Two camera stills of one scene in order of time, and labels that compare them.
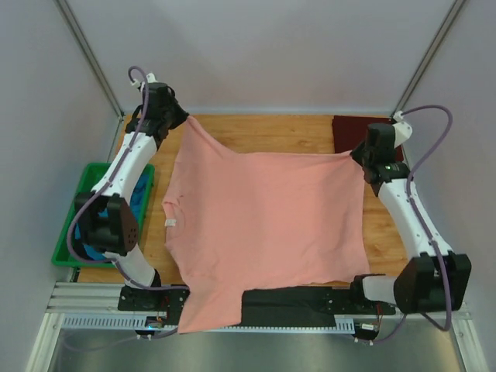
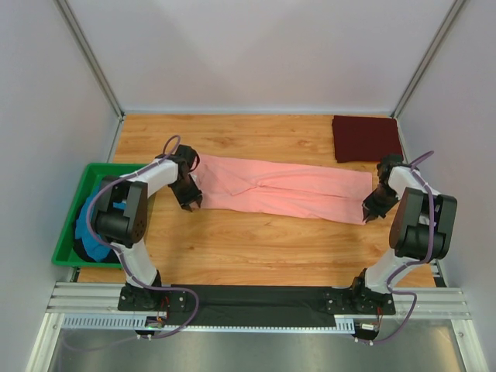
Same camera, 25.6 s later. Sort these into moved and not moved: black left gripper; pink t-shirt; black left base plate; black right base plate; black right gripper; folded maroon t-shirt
Moved: black right gripper; pink t-shirt; black left gripper
Not moved: black left base plate; black right base plate; folded maroon t-shirt
